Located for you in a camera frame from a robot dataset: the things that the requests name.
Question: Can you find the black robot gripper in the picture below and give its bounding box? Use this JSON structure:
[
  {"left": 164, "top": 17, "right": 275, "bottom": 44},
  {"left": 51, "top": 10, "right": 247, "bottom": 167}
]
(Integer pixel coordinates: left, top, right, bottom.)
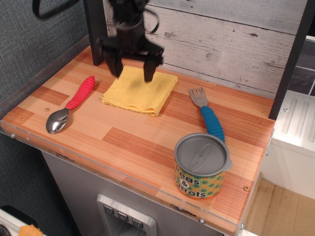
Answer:
[{"left": 98, "top": 21, "right": 164, "bottom": 82}]

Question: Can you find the yellow cloth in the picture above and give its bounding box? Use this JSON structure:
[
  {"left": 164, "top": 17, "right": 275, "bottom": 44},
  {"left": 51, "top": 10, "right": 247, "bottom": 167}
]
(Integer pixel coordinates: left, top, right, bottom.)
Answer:
[{"left": 102, "top": 65, "right": 178, "bottom": 116}]

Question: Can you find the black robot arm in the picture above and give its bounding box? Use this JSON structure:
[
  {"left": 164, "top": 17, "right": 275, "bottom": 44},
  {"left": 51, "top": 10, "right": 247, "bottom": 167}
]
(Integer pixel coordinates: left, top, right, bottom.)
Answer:
[{"left": 100, "top": 0, "right": 164, "bottom": 82}]

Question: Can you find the peas and carrots toy can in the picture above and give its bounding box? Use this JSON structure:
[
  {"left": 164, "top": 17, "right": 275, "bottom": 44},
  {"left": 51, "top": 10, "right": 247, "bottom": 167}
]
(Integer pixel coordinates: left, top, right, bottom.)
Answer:
[{"left": 174, "top": 133, "right": 232, "bottom": 200}]

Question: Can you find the silver dispenser panel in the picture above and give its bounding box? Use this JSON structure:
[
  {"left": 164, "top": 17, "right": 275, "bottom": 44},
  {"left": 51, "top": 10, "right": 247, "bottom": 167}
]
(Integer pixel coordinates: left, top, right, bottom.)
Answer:
[{"left": 96, "top": 194, "right": 158, "bottom": 236}]

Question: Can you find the white toy sink unit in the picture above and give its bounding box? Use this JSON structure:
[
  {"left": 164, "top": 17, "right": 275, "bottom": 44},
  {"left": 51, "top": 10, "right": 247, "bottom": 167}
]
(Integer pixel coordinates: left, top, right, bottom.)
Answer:
[{"left": 260, "top": 36, "right": 315, "bottom": 198}]

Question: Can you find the orange object at corner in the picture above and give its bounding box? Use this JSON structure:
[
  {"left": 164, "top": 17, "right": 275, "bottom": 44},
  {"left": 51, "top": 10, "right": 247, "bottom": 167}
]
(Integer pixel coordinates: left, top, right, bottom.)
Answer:
[{"left": 18, "top": 225, "right": 44, "bottom": 236}]

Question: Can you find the dark left post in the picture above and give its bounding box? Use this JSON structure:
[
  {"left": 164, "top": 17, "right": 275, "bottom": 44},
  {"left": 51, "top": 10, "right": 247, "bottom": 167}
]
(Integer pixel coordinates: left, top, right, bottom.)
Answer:
[{"left": 83, "top": 0, "right": 108, "bottom": 65}]

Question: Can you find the dark post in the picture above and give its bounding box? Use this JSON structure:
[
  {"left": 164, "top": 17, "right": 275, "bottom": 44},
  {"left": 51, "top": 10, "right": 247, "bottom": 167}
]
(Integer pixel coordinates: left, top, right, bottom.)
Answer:
[
  {"left": 268, "top": 0, "right": 315, "bottom": 120},
  {"left": 83, "top": 0, "right": 108, "bottom": 65}
]

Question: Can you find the red handled metal spoon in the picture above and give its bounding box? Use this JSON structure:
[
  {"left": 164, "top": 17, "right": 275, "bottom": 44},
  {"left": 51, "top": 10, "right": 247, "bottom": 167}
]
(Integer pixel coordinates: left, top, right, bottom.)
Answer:
[{"left": 46, "top": 76, "right": 95, "bottom": 134}]

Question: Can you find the blue handled metal fork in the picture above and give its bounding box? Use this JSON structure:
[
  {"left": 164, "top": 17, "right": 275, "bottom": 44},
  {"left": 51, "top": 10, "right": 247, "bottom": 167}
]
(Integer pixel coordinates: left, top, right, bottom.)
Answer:
[{"left": 189, "top": 87, "right": 225, "bottom": 142}]

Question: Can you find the black braided cable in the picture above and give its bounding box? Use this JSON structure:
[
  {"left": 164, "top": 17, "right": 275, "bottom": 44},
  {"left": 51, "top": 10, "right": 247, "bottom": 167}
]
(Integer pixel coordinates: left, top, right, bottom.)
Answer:
[{"left": 32, "top": 0, "right": 79, "bottom": 20}]

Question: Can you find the dark right post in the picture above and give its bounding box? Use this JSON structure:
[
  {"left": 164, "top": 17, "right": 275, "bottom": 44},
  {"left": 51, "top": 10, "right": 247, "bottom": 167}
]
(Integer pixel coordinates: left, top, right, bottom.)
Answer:
[{"left": 268, "top": 0, "right": 315, "bottom": 120}]

